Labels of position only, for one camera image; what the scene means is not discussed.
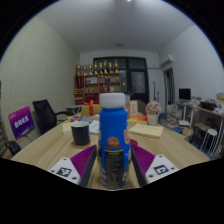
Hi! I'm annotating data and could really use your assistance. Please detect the upright card stand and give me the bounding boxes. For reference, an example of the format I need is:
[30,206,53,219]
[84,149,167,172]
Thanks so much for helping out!
[128,99,139,117]

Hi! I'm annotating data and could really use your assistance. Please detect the large pale yellow book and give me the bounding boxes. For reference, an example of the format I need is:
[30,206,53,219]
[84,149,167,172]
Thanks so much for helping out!
[128,123,164,140]

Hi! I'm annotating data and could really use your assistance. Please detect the yellow gift box red ribbon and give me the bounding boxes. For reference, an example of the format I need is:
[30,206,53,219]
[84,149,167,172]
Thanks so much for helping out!
[80,99,103,118]

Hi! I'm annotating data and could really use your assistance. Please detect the black framed glass door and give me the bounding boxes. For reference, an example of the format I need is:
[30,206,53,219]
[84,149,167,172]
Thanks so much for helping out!
[93,57,150,104]

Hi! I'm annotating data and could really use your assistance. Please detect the wooden shelf unit with trophies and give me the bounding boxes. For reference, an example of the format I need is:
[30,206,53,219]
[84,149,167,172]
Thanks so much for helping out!
[73,59,122,106]

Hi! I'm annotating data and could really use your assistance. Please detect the cluttered wooden side desk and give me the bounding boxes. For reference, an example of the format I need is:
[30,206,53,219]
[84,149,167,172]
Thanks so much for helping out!
[191,99,224,158]

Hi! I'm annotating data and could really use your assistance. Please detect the black bag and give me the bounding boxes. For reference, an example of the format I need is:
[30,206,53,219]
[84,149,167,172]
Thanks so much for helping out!
[5,139,22,157]

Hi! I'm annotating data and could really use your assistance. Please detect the colourful printed book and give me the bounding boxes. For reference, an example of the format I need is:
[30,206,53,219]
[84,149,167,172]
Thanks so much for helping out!
[69,114,88,123]

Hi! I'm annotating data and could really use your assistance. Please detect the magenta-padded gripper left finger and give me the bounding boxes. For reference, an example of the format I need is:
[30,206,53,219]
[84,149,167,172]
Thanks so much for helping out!
[48,144,99,189]

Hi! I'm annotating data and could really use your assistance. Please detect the blue white-capped drink bottle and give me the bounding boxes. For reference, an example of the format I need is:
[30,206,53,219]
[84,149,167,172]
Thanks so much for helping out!
[96,92,132,191]

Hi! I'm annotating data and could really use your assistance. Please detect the white paper sheet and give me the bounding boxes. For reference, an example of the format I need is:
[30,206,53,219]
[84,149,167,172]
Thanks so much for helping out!
[88,119,101,135]

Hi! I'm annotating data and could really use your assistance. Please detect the white wall air conditioner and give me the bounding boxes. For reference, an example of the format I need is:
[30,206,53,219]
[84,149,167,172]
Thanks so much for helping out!
[160,54,175,69]

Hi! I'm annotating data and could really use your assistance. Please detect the purple sign board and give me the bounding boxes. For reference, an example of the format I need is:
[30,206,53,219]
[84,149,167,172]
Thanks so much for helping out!
[7,105,36,140]

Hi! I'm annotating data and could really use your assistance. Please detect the orange book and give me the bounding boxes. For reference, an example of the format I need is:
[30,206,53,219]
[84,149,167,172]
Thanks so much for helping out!
[127,114,148,124]

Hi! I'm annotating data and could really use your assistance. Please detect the small pale yellow notebook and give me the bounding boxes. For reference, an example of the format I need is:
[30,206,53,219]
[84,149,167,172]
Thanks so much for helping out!
[61,121,75,135]

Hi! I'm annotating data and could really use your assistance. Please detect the black mug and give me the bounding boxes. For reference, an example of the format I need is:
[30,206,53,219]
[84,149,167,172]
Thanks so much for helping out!
[70,120,92,148]

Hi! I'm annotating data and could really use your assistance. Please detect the white round stool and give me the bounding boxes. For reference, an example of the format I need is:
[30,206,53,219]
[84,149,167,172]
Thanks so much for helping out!
[199,128,218,156]

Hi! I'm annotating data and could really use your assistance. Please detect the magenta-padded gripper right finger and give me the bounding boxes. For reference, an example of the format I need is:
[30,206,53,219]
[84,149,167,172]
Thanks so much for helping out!
[130,144,181,188]

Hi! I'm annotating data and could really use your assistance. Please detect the black office chair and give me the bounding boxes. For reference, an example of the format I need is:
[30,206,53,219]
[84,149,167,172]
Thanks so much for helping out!
[32,99,69,135]

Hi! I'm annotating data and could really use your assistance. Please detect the computer monitor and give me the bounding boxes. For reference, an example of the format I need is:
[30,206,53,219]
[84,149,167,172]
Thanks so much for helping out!
[178,87,192,102]

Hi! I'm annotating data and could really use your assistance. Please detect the pink flowers in white pot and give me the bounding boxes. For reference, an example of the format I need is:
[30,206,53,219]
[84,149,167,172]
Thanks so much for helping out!
[145,101,163,126]

